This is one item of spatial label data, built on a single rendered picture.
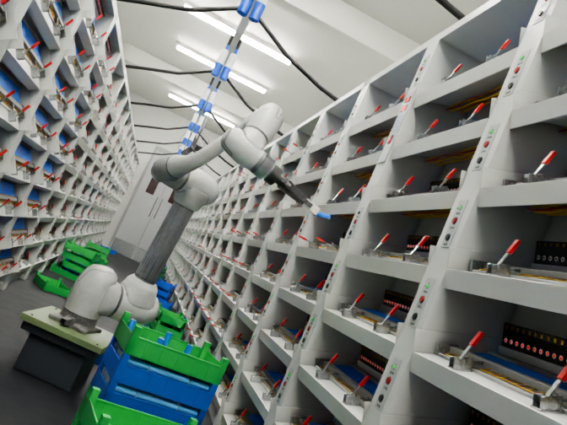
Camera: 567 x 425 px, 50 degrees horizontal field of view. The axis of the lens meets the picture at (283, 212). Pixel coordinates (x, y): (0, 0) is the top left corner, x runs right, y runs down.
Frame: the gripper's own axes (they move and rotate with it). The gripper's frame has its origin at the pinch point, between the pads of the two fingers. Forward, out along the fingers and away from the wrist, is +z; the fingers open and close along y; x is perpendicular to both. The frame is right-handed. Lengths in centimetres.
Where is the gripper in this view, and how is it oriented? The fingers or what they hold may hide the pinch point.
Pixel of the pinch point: (310, 207)
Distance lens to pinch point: 225.2
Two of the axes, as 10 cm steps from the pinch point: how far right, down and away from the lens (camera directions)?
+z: 7.5, 6.3, 1.8
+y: -2.4, 0.1, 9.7
